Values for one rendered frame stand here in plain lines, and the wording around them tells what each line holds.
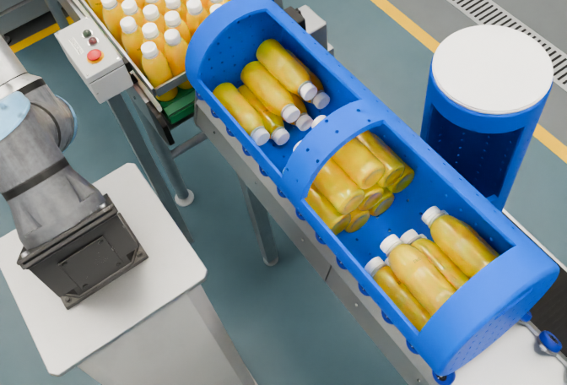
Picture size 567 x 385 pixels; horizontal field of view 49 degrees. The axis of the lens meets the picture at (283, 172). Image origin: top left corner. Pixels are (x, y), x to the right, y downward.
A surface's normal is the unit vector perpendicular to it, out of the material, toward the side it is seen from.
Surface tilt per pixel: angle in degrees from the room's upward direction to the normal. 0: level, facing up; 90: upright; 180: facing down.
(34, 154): 48
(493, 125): 90
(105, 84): 90
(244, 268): 0
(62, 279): 90
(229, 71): 90
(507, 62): 0
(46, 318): 0
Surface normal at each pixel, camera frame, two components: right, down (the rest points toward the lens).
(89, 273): 0.58, 0.65
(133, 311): -0.10, -0.54
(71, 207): 0.42, -0.37
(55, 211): 0.16, -0.18
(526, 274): 0.11, -0.65
